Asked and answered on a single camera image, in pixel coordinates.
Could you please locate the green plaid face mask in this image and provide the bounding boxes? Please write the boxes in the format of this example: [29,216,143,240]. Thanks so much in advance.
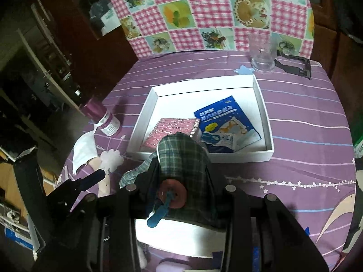
[119,132,225,230]

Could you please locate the blue eye mask packet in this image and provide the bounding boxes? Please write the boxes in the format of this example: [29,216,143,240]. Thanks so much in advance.
[194,96,261,153]

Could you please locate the pink sparkly scrub sponge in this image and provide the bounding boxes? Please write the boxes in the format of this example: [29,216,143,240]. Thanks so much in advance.
[140,118,201,152]

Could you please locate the purple striped moon cloth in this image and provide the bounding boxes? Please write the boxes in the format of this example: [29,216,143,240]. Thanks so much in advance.
[58,50,358,272]

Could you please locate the purple cap medicine bottle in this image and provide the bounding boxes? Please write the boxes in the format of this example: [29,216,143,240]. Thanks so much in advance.
[81,97,121,137]

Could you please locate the white shallow tray box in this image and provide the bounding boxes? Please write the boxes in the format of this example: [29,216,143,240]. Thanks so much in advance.
[126,74,275,163]

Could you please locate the green white cardboard box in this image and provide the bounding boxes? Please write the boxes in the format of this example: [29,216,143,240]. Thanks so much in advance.
[354,136,363,159]

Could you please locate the clear drinking glass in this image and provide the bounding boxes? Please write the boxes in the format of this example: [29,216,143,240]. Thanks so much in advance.
[249,34,277,73]

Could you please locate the dark wooden cabinet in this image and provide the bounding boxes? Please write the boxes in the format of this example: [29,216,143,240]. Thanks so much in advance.
[25,0,137,111]

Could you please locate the pink checkered patchwork cushion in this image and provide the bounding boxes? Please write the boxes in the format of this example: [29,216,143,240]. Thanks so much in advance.
[111,0,314,58]

